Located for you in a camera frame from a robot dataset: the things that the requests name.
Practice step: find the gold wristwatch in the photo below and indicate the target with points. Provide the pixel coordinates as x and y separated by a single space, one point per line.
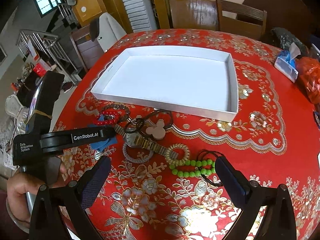
135 140

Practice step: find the metal stair railing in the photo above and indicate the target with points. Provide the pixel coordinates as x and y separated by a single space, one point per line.
49 44

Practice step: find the black plastic bag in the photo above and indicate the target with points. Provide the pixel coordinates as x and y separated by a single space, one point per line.
283 39

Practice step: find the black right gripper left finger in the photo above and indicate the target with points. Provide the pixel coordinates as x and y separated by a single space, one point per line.
46 219

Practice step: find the person's left hand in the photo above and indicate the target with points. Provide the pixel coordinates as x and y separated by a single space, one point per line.
17 186

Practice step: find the white louvered door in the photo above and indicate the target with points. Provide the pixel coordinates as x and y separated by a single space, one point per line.
140 14

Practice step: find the blue tissue pack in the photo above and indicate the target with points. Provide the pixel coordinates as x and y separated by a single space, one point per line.
285 62

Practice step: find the blue hair clip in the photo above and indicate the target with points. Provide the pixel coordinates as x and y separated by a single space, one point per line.
102 145

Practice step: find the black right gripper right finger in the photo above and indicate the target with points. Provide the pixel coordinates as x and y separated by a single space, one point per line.
278 220

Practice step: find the red floral tablecloth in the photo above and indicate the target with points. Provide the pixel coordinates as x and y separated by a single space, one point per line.
272 140

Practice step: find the white shallow tray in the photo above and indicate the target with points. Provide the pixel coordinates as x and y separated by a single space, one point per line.
185 79

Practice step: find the round dark wooden tabletop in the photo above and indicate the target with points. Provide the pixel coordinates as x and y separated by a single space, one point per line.
292 15

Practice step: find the orange plastic bag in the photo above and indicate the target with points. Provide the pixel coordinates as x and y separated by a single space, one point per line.
308 76

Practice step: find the brown wooden chair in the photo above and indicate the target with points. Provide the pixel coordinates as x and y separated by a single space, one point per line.
241 19

